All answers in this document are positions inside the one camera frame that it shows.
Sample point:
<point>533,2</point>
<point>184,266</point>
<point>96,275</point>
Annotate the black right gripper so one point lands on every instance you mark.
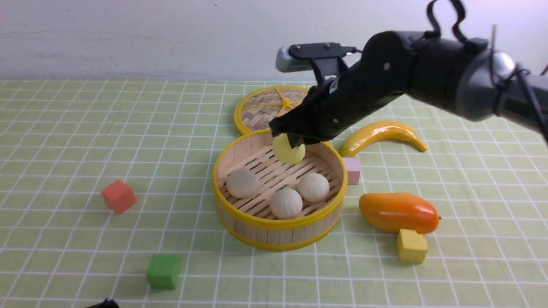
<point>330,109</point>

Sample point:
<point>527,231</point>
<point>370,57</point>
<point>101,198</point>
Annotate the yellow toy bun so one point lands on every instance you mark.
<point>285,152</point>

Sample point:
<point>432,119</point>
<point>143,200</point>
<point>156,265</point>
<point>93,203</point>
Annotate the white bun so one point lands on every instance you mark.
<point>313,187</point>
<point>242,183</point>
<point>286,204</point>

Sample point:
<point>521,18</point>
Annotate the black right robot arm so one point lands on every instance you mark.
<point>464,78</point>

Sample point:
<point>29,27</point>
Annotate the woven bamboo steamer lid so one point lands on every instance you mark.
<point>257,109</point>

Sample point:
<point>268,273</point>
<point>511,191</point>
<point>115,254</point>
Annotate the bamboo steamer tray yellow rim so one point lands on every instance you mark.
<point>250,219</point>

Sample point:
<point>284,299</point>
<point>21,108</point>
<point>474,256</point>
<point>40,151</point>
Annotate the pink wooden cube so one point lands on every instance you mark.
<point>353,170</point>

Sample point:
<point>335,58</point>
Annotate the yellow toy banana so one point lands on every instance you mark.
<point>380,131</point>

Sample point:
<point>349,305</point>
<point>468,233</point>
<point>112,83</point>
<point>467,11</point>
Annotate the orange toy mango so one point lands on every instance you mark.
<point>391,212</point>

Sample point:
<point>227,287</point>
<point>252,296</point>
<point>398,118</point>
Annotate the yellow wooden cube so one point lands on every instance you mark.
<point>411,247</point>

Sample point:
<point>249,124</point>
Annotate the red wooden cube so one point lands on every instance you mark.
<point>118,196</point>

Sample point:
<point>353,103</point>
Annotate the green wooden cube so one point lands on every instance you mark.
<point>163,271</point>

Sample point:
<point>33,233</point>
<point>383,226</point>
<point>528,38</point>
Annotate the green checkered tablecloth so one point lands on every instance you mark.
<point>63,141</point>

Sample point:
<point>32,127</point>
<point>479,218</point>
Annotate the black object bottom edge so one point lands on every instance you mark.
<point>107,303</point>

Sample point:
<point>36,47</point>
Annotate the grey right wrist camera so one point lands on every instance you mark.
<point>299,57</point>

